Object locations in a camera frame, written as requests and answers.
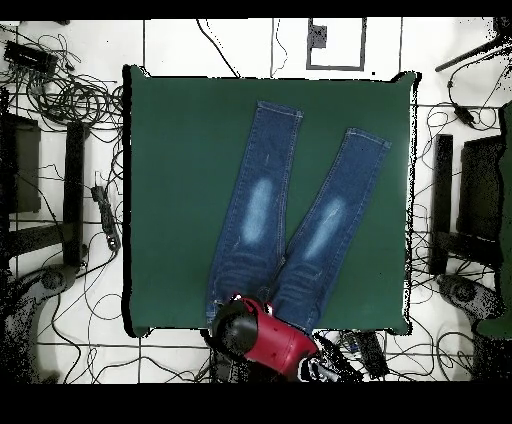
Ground blue denim jeans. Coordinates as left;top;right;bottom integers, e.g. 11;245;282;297
204;99;392;335

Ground black flat panel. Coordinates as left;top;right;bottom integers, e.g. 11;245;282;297
457;135;505;241
0;113;42;215

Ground wide black power strip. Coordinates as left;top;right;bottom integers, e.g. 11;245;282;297
355;331;389;380

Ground dark green table cloth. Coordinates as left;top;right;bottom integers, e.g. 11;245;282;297
121;64;421;338

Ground long black power strip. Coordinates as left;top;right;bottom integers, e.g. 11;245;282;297
90;184;122;252

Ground dark stand base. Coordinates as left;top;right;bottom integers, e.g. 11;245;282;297
3;262;79;383
435;273;506;321

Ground black upright stand bar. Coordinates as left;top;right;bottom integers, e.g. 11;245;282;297
429;133;454;275
62;120;87;268

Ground black power adapter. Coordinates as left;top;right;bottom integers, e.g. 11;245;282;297
453;103;477;129

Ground black tripod leg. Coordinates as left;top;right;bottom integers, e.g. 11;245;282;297
434;37;512;73

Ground black box device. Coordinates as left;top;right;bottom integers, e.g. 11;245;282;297
3;40;59;75

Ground black floor cable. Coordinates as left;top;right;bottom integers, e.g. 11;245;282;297
195;18;241;78

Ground tangled black cable bundle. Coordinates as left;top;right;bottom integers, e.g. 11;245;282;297
23;33;123;129

